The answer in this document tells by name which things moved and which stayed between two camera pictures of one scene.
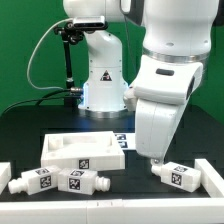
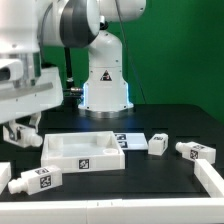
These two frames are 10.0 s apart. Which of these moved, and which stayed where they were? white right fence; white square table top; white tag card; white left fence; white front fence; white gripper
Moved: white gripper
Stayed: white left fence; white front fence; white right fence; white square table top; white tag card
